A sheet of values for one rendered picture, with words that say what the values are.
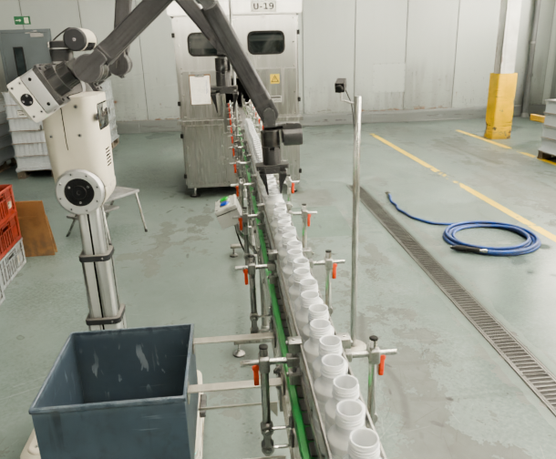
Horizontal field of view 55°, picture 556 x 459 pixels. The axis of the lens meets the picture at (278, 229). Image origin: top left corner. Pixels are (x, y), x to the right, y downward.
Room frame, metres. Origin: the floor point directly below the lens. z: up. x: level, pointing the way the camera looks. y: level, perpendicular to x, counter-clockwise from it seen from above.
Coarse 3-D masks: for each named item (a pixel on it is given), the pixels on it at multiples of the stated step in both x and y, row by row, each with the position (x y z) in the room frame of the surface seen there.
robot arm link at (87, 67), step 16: (144, 0) 1.59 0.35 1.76; (160, 0) 1.60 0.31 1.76; (128, 16) 1.59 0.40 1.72; (144, 16) 1.59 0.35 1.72; (112, 32) 1.59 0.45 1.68; (128, 32) 1.59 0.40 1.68; (96, 48) 1.57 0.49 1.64; (112, 48) 1.58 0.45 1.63; (80, 64) 1.55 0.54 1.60; (96, 64) 1.55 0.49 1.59; (96, 80) 1.56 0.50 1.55
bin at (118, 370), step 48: (96, 336) 1.20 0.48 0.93; (144, 336) 1.21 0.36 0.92; (192, 336) 1.17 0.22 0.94; (240, 336) 1.19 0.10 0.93; (48, 384) 0.99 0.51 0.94; (96, 384) 1.20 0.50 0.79; (144, 384) 1.21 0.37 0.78; (192, 384) 1.09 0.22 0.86; (240, 384) 0.98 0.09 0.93; (48, 432) 0.89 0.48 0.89; (96, 432) 0.90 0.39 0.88; (144, 432) 0.91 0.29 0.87; (192, 432) 1.00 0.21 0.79
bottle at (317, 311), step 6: (312, 306) 0.89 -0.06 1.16; (318, 306) 0.90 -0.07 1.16; (324, 306) 0.89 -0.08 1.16; (312, 312) 0.87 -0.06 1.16; (318, 312) 0.86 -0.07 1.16; (324, 312) 0.87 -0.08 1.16; (312, 318) 0.87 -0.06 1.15; (318, 318) 0.86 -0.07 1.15; (324, 318) 0.86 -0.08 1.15; (306, 324) 0.88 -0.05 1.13; (330, 324) 0.89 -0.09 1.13; (306, 330) 0.87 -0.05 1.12; (306, 336) 0.86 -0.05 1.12
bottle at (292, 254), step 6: (288, 252) 1.16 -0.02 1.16; (294, 252) 1.18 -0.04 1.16; (300, 252) 1.18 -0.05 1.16; (288, 258) 1.16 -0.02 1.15; (294, 258) 1.15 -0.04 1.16; (288, 264) 1.16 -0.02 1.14; (288, 270) 1.15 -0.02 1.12; (288, 276) 1.14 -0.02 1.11; (288, 306) 1.15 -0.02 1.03; (288, 312) 1.15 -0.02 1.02
